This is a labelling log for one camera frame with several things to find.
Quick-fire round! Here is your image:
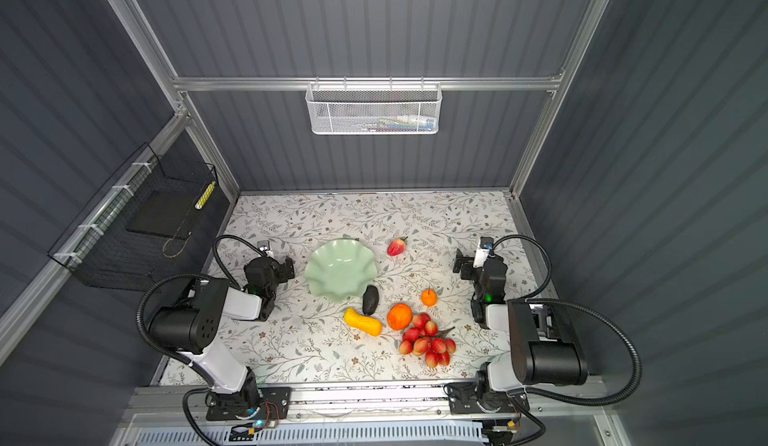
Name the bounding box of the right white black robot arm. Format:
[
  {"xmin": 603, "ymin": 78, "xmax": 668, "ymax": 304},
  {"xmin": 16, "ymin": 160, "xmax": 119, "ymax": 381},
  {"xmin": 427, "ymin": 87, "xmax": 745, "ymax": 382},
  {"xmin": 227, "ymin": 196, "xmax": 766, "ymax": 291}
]
[{"xmin": 453, "ymin": 248, "xmax": 588, "ymax": 411}]

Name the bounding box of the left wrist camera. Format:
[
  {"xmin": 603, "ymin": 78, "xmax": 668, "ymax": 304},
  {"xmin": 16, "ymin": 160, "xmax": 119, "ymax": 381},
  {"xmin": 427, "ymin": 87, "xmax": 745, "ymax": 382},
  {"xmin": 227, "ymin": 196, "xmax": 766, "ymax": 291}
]
[{"xmin": 256, "ymin": 240, "xmax": 274, "ymax": 257}]

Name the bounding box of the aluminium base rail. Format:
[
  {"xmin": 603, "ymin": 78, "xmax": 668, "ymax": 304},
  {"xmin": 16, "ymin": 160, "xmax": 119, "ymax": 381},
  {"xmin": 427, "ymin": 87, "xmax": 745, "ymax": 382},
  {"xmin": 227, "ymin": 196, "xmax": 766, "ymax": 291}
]
[{"xmin": 114, "ymin": 376, "xmax": 621, "ymax": 439}]

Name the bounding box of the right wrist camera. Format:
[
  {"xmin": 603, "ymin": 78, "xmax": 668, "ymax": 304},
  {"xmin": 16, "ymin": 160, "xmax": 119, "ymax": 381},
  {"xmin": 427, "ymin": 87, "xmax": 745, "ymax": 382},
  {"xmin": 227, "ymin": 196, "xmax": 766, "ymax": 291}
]
[{"xmin": 473, "ymin": 236, "xmax": 494, "ymax": 268}]

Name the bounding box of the yellow marker in basket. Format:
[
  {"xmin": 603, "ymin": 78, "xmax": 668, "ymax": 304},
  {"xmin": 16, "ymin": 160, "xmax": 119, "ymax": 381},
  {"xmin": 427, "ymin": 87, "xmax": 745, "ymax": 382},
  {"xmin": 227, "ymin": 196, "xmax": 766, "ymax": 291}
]
[{"xmin": 194, "ymin": 181, "xmax": 217, "ymax": 210}]

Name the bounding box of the small orange fake tangerine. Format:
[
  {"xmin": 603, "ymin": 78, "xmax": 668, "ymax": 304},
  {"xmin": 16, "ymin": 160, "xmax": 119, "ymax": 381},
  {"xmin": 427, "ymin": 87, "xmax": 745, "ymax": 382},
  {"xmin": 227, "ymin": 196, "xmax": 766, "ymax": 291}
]
[{"xmin": 420, "ymin": 289, "xmax": 438, "ymax": 307}]

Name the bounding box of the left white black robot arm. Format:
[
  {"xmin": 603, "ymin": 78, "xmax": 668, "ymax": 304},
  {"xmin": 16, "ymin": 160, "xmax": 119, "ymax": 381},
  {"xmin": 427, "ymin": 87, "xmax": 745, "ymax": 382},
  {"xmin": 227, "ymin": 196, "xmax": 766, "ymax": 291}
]
[{"xmin": 136, "ymin": 255, "xmax": 295, "ymax": 420}]

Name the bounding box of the white wire mesh basket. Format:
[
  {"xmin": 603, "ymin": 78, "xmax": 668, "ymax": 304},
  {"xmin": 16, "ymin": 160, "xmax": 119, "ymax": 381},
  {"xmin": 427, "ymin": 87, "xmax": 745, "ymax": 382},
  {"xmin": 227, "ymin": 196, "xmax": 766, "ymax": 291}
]
[{"xmin": 305, "ymin": 84, "xmax": 443, "ymax": 135}]

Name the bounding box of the red fake grape bunch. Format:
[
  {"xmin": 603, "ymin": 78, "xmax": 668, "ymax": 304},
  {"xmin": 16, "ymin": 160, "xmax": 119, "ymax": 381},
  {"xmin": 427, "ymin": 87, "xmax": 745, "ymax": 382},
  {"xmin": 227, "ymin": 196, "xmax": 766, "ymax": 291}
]
[{"xmin": 398, "ymin": 313, "xmax": 457, "ymax": 369}]

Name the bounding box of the large fake orange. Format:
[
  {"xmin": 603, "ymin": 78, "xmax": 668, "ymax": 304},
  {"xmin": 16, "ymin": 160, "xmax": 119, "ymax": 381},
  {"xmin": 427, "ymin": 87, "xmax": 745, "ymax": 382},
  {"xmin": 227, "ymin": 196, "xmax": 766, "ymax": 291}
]
[{"xmin": 387, "ymin": 303, "xmax": 413, "ymax": 331}]

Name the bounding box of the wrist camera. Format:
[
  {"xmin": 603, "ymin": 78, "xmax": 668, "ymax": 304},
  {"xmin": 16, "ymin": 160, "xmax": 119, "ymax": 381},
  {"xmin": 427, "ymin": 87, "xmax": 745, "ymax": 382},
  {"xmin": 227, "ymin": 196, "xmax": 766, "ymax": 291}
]
[
  {"xmin": 473, "ymin": 236, "xmax": 494, "ymax": 268},
  {"xmin": 256, "ymin": 240, "xmax": 274, "ymax": 257}
]

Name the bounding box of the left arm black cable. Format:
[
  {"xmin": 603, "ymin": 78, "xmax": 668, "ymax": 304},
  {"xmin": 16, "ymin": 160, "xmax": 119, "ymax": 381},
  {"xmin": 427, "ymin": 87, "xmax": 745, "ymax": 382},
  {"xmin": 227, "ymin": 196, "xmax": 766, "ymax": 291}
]
[{"xmin": 211, "ymin": 234, "xmax": 268, "ymax": 291}]

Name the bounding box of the red fake strawberry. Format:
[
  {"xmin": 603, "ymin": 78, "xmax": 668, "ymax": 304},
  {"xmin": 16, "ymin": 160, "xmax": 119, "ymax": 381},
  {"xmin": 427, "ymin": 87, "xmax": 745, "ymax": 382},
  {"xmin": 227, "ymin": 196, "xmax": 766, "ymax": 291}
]
[{"xmin": 387, "ymin": 237, "xmax": 407, "ymax": 257}]

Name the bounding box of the black wire basket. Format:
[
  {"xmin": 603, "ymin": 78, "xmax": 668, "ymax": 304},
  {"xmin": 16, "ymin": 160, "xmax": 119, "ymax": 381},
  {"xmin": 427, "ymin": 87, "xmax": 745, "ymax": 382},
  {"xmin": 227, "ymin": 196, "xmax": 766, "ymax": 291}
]
[{"xmin": 48, "ymin": 135, "xmax": 230, "ymax": 291}]

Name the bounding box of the dark fake avocado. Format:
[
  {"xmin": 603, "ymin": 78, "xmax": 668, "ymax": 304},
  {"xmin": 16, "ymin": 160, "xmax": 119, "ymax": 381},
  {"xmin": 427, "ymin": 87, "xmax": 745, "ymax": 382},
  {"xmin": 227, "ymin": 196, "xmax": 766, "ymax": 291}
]
[{"xmin": 362, "ymin": 284, "xmax": 380, "ymax": 316}]

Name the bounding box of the yellow fake squash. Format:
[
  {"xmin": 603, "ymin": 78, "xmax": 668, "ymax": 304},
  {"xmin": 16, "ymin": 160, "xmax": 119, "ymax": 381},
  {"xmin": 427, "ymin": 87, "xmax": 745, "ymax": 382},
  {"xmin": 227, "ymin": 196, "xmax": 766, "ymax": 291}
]
[{"xmin": 343, "ymin": 308, "xmax": 383, "ymax": 337}]

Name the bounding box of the green scalloped fruit bowl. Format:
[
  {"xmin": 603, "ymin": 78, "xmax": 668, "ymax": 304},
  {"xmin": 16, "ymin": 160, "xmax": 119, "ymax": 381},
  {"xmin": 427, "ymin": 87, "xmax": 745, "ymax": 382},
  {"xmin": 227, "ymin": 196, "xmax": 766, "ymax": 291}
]
[{"xmin": 304, "ymin": 238, "xmax": 378, "ymax": 302}]

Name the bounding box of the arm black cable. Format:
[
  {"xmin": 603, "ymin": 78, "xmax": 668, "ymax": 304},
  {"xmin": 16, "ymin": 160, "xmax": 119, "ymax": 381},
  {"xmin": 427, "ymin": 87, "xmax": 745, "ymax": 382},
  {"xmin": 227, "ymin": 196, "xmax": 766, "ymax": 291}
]
[
  {"xmin": 491, "ymin": 234, "xmax": 643, "ymax": 407},
  {"xmin": 211, "ymin": 234, "xmax": 268, "ymax": 291}
]

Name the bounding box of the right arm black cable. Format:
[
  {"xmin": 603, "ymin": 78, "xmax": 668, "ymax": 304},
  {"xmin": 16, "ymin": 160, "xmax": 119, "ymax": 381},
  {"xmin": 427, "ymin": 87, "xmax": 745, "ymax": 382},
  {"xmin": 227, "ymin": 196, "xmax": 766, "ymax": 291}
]
[{"xmin": 491, "ymin": 234, "xmax": 643, "ymax": 407}]

